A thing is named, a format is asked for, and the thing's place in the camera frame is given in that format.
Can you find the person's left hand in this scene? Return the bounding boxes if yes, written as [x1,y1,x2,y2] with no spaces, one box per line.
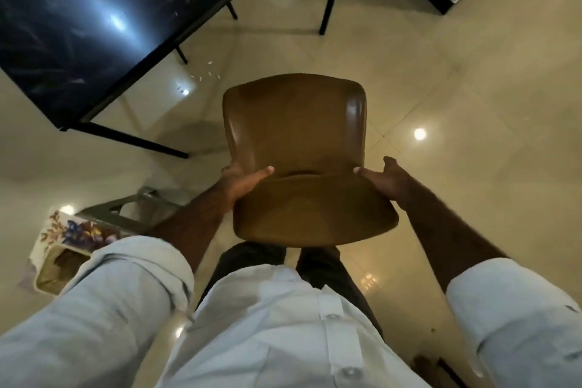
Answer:
[220,161,275,212]

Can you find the person's right hand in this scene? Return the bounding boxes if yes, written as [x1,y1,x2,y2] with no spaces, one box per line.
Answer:
[353,156,415,213]

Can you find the brown leather chair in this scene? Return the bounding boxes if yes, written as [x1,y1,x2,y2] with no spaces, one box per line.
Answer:
[222,73,400,248]

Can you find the person's left forearm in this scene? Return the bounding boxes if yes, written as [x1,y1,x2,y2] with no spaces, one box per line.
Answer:
[145,183,236,276]

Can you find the person's right forearm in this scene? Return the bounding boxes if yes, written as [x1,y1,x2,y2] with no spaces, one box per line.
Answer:
[395,174,510,295]

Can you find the dark trousers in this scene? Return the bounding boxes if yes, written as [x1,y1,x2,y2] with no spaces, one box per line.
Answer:
[196,241,385,340]

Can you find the grey metal stool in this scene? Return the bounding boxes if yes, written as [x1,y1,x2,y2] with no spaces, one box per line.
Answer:
[75,186,192,236]

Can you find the light blue shirt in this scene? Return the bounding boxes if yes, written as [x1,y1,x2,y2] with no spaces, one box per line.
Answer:
[0,236,582,388]

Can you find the floral patterned box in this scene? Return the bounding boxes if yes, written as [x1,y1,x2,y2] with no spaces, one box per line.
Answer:
[28,208,120,296]

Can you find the black marble dining table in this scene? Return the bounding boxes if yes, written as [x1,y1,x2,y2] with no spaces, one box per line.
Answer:
[0,0,352,159]

